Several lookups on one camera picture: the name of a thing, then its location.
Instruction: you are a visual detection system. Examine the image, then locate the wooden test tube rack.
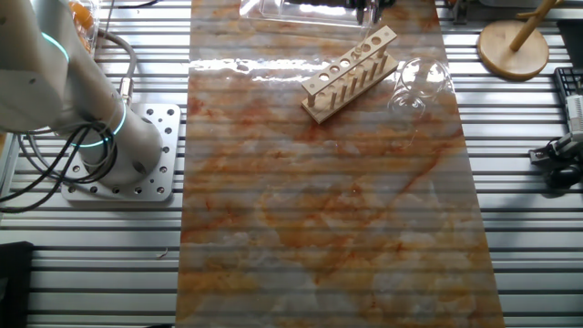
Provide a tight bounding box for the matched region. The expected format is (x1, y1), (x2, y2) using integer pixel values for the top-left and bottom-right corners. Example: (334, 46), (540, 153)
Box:
(301, 25), (399, 125)

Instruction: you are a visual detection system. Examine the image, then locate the clear glass beaker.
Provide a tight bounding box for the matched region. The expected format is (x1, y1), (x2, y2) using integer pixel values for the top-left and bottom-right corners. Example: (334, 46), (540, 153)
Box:
(386, 56), (456, 120)

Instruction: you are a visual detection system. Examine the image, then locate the clear plastic tray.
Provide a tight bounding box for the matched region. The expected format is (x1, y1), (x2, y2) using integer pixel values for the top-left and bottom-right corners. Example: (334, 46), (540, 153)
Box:
(239, 0), (382, 28)

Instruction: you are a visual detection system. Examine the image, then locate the wooden mug tree stand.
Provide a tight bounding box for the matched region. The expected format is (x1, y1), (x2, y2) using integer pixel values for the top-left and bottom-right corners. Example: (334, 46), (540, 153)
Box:
(476, 0), (566, 82)

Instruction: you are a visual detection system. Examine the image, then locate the orange marble pattern mat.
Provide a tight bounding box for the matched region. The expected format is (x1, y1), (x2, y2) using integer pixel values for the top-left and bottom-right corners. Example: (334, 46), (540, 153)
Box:
(175, 0), (506, 328)

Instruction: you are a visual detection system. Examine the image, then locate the black keyboard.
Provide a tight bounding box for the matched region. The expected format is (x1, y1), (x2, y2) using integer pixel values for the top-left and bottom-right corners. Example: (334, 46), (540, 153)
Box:
(553, 67), (583, 99)

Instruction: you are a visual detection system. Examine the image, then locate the black fabric bag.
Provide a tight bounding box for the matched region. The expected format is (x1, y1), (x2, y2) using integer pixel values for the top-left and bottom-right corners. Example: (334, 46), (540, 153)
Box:
(0, 241), (36, 328)

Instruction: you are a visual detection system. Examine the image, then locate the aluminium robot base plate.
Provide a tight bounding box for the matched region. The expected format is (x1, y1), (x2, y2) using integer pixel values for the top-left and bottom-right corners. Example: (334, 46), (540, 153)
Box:
(61, 103), (182, 203)

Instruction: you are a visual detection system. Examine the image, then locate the grey hose with metal connector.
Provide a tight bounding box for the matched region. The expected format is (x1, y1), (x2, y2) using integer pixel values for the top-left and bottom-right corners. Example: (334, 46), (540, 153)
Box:
(97, 27), (138, 107)

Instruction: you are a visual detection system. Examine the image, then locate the black camera clamp mount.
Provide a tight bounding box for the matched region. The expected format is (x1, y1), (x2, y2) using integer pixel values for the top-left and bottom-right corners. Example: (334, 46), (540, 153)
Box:
(527, 131), (583, 189)

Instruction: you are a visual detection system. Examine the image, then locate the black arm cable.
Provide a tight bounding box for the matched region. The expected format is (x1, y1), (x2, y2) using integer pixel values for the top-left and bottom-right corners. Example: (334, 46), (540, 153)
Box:
(0, 122), (119, 215)

